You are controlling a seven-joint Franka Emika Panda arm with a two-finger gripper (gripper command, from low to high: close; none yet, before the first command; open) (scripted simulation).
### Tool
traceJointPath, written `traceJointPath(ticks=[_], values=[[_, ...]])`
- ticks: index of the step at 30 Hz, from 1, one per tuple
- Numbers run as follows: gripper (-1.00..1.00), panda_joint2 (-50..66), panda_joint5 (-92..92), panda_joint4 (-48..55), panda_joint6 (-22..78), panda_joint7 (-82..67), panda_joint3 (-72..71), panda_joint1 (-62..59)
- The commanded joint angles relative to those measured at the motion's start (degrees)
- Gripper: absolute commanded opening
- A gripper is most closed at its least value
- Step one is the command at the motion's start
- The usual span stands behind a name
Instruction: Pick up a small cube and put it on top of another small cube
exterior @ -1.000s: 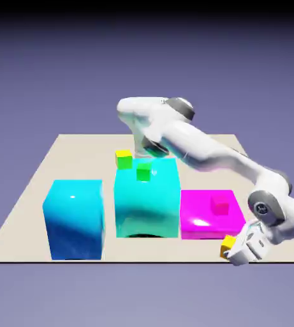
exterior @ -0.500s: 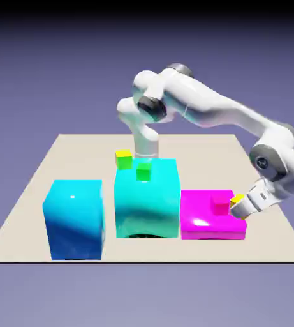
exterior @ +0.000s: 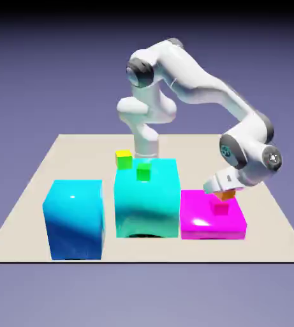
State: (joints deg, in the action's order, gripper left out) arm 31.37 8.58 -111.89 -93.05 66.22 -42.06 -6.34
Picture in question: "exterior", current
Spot small magenta cube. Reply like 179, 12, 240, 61
213, 202, 230, 216

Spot small orange cube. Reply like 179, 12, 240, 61
213, 190, 237, 202

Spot large magenta box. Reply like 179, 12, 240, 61
180, 189, 247, 241

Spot small yellow-green cube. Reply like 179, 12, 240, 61
115, 149, 133, 171

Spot large cyan box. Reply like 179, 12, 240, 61
113, 157, 180, 239

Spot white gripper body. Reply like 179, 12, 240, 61
203, 168, 245, 195

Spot large blue box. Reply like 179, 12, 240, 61
42, 179, 106, 261

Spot small green cube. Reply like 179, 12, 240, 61
136, 163, 152, 182

